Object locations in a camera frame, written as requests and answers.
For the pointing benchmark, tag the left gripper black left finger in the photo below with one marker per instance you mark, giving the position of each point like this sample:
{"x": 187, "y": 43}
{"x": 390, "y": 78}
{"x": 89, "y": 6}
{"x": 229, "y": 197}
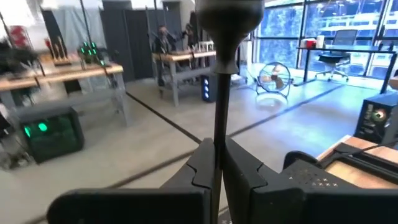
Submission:
{"x": 202, "y": 168}

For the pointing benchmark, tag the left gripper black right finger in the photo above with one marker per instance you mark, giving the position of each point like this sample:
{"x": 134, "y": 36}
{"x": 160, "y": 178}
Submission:
{"x": 239, "y": 174}

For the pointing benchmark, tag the black metal candlestick holder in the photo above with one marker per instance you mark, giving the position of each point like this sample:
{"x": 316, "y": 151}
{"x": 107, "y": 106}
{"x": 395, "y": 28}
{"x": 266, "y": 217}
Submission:
{"x": 228, "y": 31}

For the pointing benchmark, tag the computer tower with blue lights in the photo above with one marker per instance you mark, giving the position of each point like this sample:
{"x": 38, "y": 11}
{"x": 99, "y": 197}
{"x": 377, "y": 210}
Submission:
{"x": 209, "y": 88}

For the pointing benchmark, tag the round metal floor fan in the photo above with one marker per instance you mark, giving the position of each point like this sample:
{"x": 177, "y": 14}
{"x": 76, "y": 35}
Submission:
{"x": 274, "y": 77}

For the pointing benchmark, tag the wooden workbench with grey legs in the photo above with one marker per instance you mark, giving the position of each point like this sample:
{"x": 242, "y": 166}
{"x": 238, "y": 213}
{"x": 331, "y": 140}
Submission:
{"x": 183, "y": 56}
{"x": 77, "y": 73}

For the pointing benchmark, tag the wooden table right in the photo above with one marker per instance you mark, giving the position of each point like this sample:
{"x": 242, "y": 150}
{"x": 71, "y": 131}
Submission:
{"x": 367, "y": 165}

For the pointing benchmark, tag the person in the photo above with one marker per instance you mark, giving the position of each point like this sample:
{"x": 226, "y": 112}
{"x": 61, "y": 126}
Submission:
{"x": 189, "y": 35}
{"x": 163, "y": 39}

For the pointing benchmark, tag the computer tower with rainbow fan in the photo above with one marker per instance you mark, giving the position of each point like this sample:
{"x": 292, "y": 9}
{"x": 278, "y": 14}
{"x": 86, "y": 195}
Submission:
{"x": 376, "y": 118}

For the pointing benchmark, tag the red box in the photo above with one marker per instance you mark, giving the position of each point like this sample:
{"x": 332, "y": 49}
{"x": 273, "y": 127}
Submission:
{"x": 311, "y": 43}

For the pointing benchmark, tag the black office chair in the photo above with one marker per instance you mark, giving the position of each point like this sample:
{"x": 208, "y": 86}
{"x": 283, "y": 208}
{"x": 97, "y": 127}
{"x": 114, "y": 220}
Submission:
{"x": 337, "y": 57}

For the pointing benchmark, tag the computer tower with green lights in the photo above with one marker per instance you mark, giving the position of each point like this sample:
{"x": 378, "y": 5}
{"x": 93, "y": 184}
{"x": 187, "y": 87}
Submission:
{"x": 53, "y": 133}

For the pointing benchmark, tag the white cup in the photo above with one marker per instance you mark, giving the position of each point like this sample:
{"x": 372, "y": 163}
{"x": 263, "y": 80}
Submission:
{"x": 320, "y": 41}

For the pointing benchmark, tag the black office desk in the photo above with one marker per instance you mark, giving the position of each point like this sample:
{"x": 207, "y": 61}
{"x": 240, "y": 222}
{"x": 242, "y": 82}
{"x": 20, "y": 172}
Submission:
{"x": 342, "y": 49}

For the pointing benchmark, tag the wooden stand with sticks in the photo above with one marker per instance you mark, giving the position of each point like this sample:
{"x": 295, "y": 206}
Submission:
{"x": 60, "y": 53}

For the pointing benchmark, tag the black arched bracket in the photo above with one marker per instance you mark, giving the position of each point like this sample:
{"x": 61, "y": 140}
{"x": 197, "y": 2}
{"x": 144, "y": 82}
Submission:
{"x": 297, "y": 155}

